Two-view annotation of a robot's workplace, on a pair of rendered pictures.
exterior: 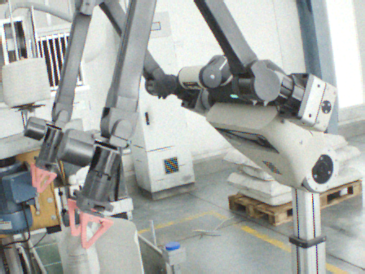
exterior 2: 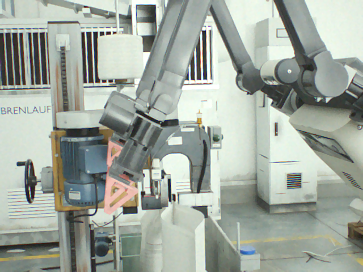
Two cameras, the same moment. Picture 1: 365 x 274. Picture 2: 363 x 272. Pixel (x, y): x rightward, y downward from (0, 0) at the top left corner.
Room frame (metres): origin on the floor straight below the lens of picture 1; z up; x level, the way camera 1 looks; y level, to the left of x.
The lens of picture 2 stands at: (0.00, -0.21, 1.52)
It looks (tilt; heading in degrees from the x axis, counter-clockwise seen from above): 6 degrees down; 11
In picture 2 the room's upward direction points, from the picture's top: 2 degrees counter-clockwise
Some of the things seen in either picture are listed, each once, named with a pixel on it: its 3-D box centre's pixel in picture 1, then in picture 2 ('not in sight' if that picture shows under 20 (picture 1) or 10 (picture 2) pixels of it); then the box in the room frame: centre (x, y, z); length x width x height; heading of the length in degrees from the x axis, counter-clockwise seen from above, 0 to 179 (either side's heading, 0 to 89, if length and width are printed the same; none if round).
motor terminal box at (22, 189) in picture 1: (19, 189); (95, 161); (1.66, 0.43, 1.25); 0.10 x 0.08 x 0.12; 134
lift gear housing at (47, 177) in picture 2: not in sight; (48, 179); (1.89, 0.73, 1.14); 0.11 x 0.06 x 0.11; 19
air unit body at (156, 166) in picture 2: (76, 193); (157, 178); (1.90, 0.28, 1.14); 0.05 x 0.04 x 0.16; 109
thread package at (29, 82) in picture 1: (26, 81); (120, 58); (1.79, 0.37, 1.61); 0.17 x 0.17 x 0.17
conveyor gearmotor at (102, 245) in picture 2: not in sight; (104, 242); (3.45, 1.09, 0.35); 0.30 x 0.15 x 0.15; 19
